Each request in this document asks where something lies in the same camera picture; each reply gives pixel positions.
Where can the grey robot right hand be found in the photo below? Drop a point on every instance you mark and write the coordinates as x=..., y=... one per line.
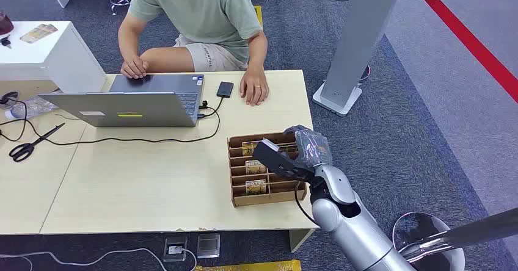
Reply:
x=310, y=147

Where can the person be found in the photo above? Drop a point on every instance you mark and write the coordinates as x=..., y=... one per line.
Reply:
x=202, y=14

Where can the brown slotted card box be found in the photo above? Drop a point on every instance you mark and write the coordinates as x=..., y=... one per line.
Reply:
x=265, y=198

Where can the grey open laptop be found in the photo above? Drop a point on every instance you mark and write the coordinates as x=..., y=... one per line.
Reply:
x=137, y=109

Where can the grey kiosk stand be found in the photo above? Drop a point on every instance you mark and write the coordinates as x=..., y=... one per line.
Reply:
x=360, y=38

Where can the black key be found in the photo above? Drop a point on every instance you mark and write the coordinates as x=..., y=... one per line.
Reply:
x=5, y=41

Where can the dark red container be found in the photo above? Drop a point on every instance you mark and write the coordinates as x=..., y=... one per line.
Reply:
x=5, y=24

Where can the desk leg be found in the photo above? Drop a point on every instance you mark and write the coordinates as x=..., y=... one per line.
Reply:
x=299, y=239

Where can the person's left hand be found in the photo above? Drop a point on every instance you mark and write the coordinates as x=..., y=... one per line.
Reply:
x=254, y=89

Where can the yellow floor strip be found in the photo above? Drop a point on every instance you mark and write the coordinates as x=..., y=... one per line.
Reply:
x=251, y=266

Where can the closed floor socket box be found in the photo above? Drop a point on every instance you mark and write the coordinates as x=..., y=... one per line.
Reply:
x=208, y=246

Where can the chrome stool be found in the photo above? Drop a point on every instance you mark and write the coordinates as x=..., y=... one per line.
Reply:
x=429, y=241

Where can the black scissors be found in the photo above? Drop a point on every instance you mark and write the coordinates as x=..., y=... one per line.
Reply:
x=30, y=146

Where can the black portable drive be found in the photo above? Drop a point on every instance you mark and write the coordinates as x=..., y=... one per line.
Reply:
x=225, y=89

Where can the person's left forearm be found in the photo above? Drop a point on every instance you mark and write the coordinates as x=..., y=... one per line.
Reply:
x=257, y=53

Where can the black headset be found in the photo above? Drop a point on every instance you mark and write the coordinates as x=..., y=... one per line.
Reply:
x=8, y=98

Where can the white cabinet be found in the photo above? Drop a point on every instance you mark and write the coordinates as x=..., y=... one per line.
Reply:
x=69, y=63

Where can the printed card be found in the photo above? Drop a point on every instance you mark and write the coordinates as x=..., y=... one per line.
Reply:
x=38, y=33

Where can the floor socket with plug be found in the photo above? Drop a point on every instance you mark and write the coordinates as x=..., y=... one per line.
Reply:
x=175, y=249

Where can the person's right hand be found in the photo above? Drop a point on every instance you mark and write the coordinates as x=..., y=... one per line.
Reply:
x=133, y=67

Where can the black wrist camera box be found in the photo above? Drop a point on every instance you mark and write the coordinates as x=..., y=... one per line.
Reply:
x=279, y=163

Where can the person's right forearm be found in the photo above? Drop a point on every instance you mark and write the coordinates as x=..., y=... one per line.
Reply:
x=128, y=36

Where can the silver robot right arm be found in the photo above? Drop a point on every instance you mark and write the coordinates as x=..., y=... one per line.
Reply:
x=356, y=228

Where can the clear plastic bottle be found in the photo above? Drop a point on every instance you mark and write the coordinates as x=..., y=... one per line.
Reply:
x=34, y=106

